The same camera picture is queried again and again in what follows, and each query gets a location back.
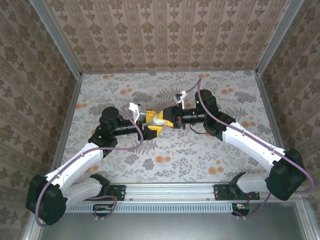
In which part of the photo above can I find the small electronics board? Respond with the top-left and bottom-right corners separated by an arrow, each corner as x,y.
231,202 -> 251,216
92,203 -> 114,218

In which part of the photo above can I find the grey metal tray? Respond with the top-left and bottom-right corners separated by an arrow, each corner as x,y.
22,201 -> 320,240

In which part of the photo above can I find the thin black cable loop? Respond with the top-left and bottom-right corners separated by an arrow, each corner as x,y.
189,123 -> 209,135

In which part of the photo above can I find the aluminium table edge rail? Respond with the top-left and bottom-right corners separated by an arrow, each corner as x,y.
81,69 -> 258,75
49,74 -> 83,176
256,71 -> 296,181

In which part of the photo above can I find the aluminium mounting rail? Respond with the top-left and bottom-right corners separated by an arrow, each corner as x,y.
67,183 -> 307,202

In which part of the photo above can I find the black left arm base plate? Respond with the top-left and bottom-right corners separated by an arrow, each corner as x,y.
81,184 -> 126,202

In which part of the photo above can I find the white slotted cable duct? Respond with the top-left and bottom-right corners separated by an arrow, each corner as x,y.
66,202 -> 237,214

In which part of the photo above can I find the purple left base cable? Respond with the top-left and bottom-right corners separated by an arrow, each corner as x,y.
86,192 -> 118,221

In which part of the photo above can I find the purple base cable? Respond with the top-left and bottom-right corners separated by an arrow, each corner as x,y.
86,192 -> 118,221
236,189 -> 272,221

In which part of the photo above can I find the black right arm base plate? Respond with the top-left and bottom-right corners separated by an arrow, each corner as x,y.
213,184 -> 261,202

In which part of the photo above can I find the aluminium frame post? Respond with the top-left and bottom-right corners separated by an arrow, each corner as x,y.
256,0 -> 306,76
29,0 -> 83,80

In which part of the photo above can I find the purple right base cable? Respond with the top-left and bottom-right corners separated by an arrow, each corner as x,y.
236,189 -> 272,221

